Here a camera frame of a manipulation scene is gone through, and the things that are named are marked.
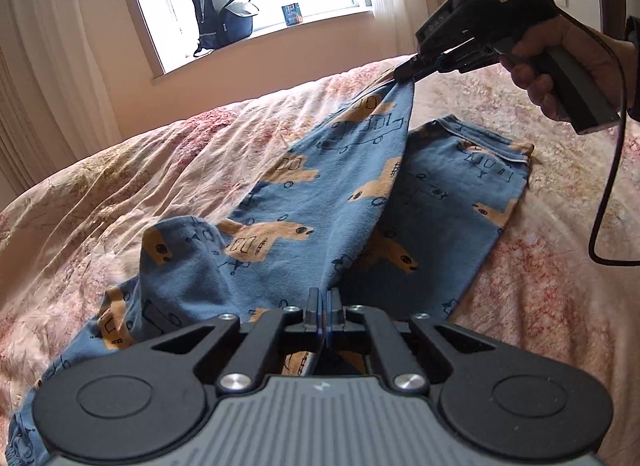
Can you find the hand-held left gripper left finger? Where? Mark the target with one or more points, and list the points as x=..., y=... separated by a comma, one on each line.
x=313, y=318

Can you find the person's right forearm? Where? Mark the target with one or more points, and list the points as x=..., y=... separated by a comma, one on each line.
x=634, y=73

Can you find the floral bed blanket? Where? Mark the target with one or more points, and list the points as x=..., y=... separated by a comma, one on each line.
x=150, y=155

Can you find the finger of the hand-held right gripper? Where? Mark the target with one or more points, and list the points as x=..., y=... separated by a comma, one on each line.
x=430, y=66

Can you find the person's right hand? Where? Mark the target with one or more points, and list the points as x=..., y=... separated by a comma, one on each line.
x=575, y=40

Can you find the small blue box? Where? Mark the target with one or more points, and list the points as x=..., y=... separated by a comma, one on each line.
x=292, y=14

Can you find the dark blue backpack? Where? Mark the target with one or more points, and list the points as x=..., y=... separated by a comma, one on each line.
x=220, y=20

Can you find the white window sill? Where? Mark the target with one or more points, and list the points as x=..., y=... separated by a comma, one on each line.
x=280, y=30

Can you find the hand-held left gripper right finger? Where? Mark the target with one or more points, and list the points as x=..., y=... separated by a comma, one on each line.
x=331, y=318

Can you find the blue patterned pants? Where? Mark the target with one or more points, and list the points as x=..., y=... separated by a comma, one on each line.
x=310, y=196

